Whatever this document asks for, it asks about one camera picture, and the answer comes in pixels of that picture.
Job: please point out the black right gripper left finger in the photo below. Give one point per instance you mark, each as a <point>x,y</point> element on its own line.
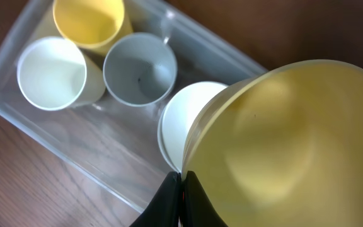
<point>163,210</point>

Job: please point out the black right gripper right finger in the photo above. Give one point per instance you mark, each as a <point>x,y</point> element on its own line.
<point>196,209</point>

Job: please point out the white plastic bowl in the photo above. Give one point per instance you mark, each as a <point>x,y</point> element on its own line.
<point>180,113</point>

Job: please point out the clear plastic container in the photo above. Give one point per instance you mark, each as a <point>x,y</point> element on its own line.
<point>114,144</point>

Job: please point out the yellow plastic bowl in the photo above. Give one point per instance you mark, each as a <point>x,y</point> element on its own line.
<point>285,149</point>

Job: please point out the grey blue plastic cup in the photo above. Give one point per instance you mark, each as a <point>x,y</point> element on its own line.
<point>140,69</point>

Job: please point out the white plastic cup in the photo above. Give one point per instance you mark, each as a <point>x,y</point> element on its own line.
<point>53,74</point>

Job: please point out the yellow plastic cup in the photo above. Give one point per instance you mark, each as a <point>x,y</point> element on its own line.
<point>94,25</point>

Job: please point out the grey blue plastic bowl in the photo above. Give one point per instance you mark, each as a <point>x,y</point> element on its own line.
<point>161,144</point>

